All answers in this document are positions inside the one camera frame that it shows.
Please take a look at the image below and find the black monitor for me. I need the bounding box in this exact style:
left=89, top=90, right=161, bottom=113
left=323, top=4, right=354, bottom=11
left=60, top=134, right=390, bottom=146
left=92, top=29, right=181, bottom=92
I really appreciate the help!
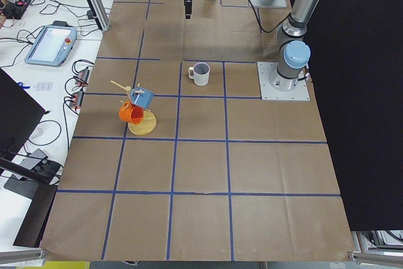
left=1, top=71, right=47, bottom=184

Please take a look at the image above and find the wooden mug tree stand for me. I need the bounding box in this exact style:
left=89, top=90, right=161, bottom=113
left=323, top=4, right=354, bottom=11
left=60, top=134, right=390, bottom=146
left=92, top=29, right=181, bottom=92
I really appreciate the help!
left=110, top=80, right=157, bottom=135

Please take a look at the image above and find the orange mug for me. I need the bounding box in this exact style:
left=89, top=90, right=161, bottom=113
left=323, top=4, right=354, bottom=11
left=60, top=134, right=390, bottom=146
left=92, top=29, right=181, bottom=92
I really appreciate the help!
left=118, top=101, right=144, bottom=125

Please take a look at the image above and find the blue mug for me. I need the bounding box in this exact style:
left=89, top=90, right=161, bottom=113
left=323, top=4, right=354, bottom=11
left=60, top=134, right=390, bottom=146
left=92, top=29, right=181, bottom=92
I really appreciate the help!
left=130, top=87, right=154, bottom=109

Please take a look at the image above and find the white grey mug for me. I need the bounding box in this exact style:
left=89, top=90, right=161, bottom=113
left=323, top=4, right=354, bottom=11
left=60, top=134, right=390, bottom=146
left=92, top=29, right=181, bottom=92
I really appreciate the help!
left=188, top=62, right=210, bottom=86

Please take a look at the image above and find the black curtain panel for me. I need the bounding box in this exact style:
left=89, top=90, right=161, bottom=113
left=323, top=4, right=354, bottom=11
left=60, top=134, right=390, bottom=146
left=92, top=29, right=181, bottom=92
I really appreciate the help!
left=305, top=0, right=402, bottom=231

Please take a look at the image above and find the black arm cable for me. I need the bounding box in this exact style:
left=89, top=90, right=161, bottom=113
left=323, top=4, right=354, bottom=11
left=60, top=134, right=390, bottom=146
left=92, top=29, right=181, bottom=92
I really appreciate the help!
left=236, top=0, right=286, bottom=34

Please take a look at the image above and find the blue teach pendant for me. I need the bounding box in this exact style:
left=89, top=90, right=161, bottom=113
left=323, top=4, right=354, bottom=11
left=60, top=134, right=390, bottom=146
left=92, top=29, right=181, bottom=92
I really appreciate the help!
left=24, top=25, right=77, bottom=67

